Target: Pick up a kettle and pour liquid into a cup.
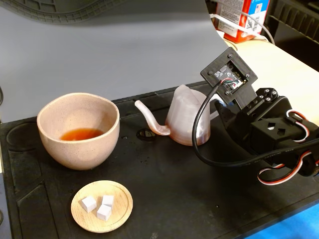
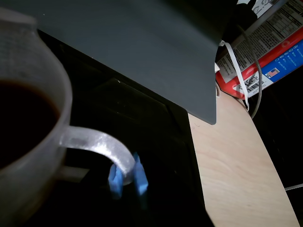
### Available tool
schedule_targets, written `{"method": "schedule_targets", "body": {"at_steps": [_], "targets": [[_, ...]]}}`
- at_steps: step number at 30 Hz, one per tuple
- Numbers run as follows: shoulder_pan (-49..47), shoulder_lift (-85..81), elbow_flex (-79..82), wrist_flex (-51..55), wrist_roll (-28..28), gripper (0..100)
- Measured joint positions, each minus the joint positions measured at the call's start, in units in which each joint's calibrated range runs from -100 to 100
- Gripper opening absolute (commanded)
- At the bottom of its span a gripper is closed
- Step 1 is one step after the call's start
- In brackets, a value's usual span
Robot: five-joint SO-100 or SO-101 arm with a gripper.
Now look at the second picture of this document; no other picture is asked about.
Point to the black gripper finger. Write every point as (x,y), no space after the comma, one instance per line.
(115,182)
(140,177)

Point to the translucent kettle with dark liquid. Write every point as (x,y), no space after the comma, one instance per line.
(28,179)

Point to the black desk mat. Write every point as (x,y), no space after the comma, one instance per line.
(118,106)

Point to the grey laptop slab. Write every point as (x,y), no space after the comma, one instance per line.
(142,47)

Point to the red blue supplement container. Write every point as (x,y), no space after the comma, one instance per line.
(279,59)

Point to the white number label tag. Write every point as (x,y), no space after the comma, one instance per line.
(262,6)

